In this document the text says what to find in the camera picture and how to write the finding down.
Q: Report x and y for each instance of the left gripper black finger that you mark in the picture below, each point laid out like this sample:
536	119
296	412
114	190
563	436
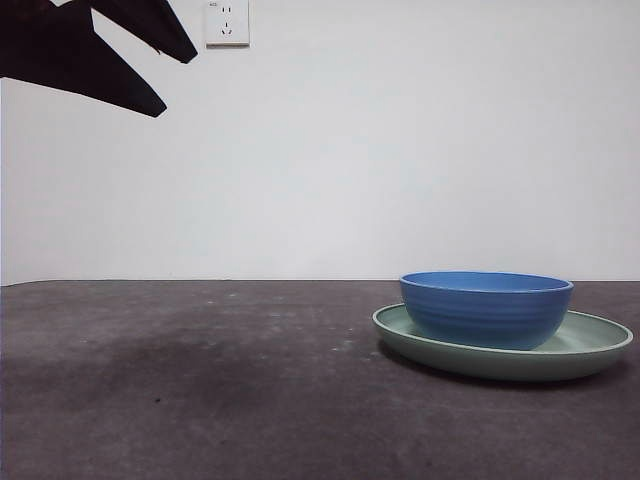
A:
150	25
75	60

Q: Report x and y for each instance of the blue ribbed bowl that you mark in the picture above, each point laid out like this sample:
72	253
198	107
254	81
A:
485	320

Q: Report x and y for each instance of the green shallow plate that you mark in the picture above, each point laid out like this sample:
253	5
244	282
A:
500	366

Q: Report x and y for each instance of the white wall socket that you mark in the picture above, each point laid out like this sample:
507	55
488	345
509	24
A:
227	27

